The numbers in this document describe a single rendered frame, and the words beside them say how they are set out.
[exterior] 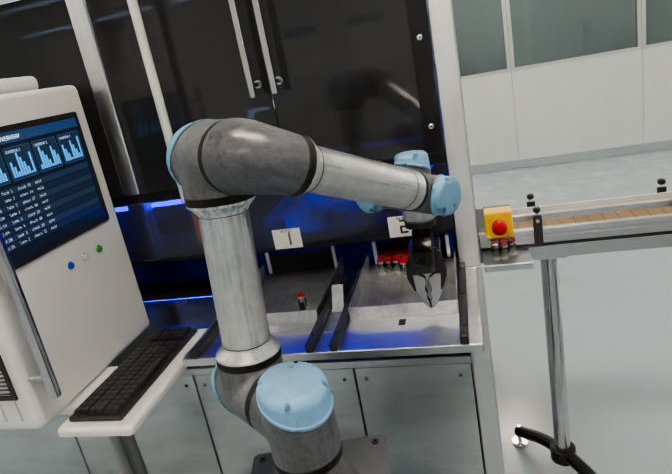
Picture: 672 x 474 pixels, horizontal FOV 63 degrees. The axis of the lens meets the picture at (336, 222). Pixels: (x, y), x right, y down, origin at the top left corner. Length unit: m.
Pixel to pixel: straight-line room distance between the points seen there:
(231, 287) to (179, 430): 1.24
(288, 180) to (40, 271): 0.83
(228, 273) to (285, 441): 0.28
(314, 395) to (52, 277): 0.83
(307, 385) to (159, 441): 1.34
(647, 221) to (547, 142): 4.56
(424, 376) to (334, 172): 1.00
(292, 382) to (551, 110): 5.47
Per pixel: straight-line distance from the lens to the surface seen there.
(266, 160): 0.78
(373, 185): 0.90
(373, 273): 1.59
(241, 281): 0.92
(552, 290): 1.76
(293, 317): 1.38
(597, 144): 6.31
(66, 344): 1.54
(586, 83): 6.19
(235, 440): 2.04
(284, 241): 1.59
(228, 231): 0.90
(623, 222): 1.68
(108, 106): 1.73
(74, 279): 1.56
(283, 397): 0.88
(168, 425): 2.12
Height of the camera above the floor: 1.49
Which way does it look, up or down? 17 degrees down
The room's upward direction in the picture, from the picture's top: 11 degrees counter-clockwise
